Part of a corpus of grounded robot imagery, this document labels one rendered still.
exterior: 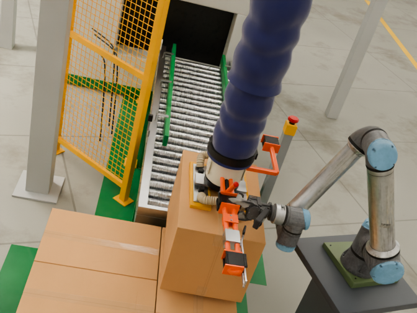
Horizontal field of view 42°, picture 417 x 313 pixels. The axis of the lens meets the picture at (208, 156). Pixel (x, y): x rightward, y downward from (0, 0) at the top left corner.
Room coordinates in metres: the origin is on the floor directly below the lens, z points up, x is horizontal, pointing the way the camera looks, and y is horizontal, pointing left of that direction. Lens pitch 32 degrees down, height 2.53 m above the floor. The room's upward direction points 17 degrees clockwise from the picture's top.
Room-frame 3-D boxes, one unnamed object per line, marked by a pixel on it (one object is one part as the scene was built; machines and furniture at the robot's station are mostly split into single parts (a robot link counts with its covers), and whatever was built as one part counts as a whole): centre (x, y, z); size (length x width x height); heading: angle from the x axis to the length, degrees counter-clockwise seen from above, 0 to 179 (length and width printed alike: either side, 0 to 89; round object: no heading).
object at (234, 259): (1.57, -0.20, 1.12); 0.08 x 0.07 x 0.05; 11
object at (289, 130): (3.08, -0.44, 0.50); 0.07 x 0.07 x 1.00; 10
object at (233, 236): (1.70, -0.18, 1.11); 0.07 x 0.07 x 0.04; 11
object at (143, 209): (2.42, -0.05, 0.58); 0.70 x 0.03 x 0.06; 100
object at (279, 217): (1.94, -0.36, 1.12); 0.09 x 0.05 x 0.10; 10
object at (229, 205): (1.91, -0.14, 1.13); 0.10 x 0.08 x 0.06; 101
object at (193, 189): (2.14, 0.00, 1.03); 0.34 x 0.10 x 0.05; 11
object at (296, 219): (1.96, -0.45, 1.12); 0.12 x 0.09 x 0.10; 100
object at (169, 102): (3.88, 0.48, 0.60); 1.60 x 0.11 x 0.09; 10
